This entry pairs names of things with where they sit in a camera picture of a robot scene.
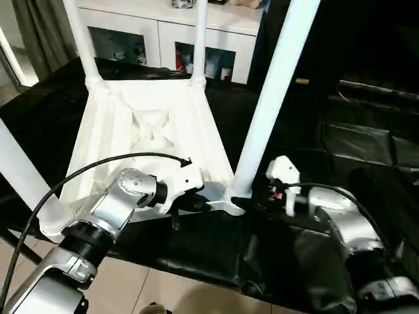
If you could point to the white plastic table leg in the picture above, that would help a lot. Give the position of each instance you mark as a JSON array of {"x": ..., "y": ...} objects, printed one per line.
[
  {"x": 19, "y": 163},
  {"x": 271, "y": 98},
  {"x": 83, "y": 42},
  {"x": 200, "y": 42}
]

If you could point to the white plastic table top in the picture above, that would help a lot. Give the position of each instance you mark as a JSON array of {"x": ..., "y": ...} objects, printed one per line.
[{"x": 147, "y": 98}]

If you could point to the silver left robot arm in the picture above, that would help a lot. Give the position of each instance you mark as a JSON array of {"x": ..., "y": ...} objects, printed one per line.
[{"x": 131, "y": 186}]

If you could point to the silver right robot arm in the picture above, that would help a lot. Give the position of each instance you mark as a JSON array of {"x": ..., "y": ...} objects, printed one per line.
[{"x": 357, "y": 225}]

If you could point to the black mat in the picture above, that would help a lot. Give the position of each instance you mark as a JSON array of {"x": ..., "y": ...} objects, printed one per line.
[{"x": 229, "y": 248}]

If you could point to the dark blue fabric panel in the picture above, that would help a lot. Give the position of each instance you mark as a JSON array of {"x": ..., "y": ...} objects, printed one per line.
[{"x": 258, "y": 49}]

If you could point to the dark metal rod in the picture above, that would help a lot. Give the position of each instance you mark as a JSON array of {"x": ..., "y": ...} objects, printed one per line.
[{"x": 376, "y": 87}]

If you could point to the black metal stand leg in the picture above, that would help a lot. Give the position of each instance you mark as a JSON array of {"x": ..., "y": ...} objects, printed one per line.
[{"x": 23, "y": 245}]

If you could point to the white cabinet with glass doors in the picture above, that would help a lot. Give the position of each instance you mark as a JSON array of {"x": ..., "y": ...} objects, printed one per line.
[{"x": 157, "y": 29}]

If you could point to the grey figurine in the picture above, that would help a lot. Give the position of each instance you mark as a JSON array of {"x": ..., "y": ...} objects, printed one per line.
[{"x": 181, "y": 3}]

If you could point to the beige plush toy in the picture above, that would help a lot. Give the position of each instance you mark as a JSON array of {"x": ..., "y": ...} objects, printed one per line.
[{"x": 245, "y": 2}]

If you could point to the dark plaque with gold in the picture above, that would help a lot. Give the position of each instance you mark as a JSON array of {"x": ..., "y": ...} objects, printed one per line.
[{"x": 216, "y": 1}]

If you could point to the grey curtain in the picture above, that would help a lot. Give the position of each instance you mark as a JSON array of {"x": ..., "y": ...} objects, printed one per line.
[{"x": 42, "y": 32}]

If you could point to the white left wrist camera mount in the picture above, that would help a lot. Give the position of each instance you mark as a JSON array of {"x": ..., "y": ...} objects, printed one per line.
[{"x": 183, "y": 180}]

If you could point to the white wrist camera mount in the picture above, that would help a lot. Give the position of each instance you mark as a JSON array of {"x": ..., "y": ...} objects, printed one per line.
[
  {"x": 183, "y": 180},
  {"x": 281, "y": 170}
]

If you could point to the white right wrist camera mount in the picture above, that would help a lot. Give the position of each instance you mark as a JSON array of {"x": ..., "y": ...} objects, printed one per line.
[{"x": 281, "y": 170}]

